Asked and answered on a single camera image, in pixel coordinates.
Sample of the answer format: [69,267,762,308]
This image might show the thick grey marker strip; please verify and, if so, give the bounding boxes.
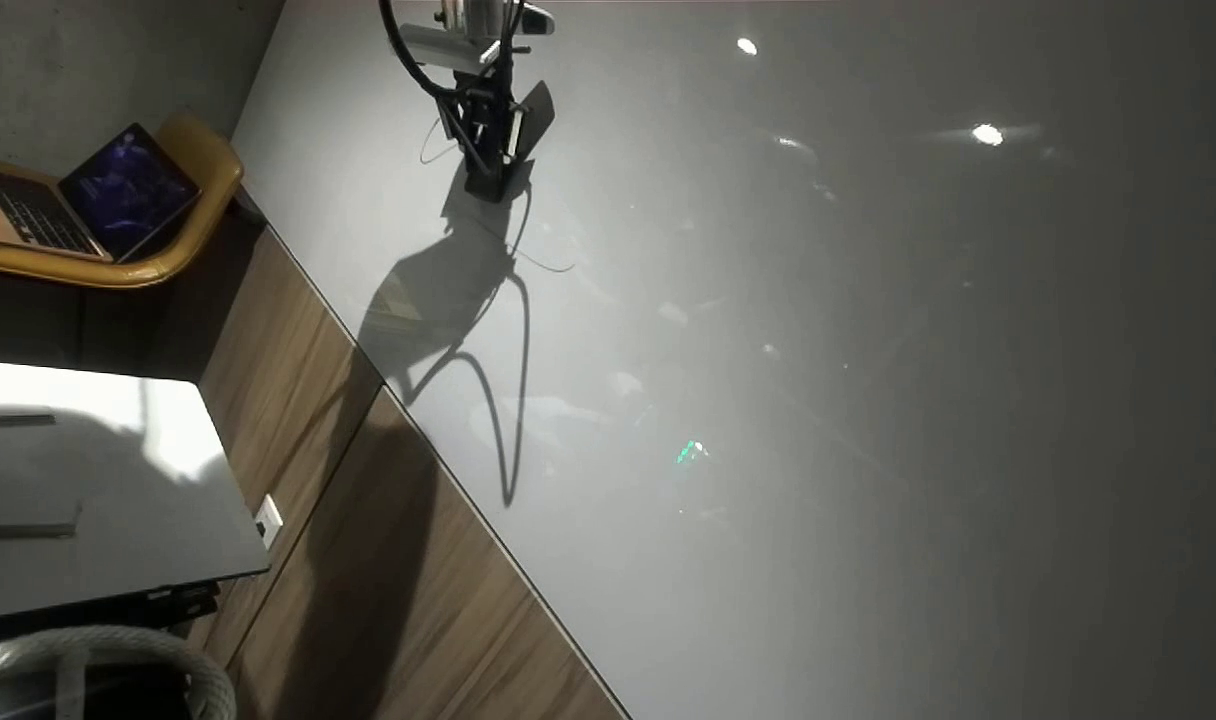
[0,502,89,540]

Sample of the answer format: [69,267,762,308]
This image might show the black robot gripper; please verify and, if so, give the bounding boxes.
[440,65,562,179]

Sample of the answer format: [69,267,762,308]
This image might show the open laptop computer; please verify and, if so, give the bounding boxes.
[0,119,206,267]

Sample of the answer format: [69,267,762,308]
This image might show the white wall socket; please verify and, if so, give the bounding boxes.
[248,492,288,553]

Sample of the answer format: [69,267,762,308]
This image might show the laptop on wooden tray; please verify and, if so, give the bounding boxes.
[0,114,248,298]

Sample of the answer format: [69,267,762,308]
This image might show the small white table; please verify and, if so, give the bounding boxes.
[0,357,278,626]

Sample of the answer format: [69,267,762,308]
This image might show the large grey whiteboard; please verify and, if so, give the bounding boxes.
[228,0,1216,720]

